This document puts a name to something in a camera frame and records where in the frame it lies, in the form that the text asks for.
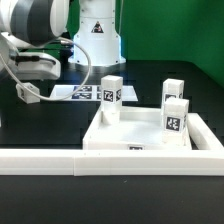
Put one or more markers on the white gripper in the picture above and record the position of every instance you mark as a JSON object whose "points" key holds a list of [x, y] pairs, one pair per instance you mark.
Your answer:
{"points": [[26, 65]]}

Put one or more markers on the white square tabletop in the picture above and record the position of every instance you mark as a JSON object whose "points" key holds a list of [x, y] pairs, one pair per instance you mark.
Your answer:
{"points": [[138, 129]]}

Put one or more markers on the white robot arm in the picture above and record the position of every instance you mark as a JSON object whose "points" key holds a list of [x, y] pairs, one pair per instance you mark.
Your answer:
{"points": [[28, 25]]}

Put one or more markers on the white sheet with AprilTags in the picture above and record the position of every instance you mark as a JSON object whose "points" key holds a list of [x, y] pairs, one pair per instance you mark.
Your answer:
{"points": [[90, 93]]}

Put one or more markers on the white L-shaped obstacle fence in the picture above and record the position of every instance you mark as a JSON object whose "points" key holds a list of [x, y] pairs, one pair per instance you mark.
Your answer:
{"points": [[111, 162]]}

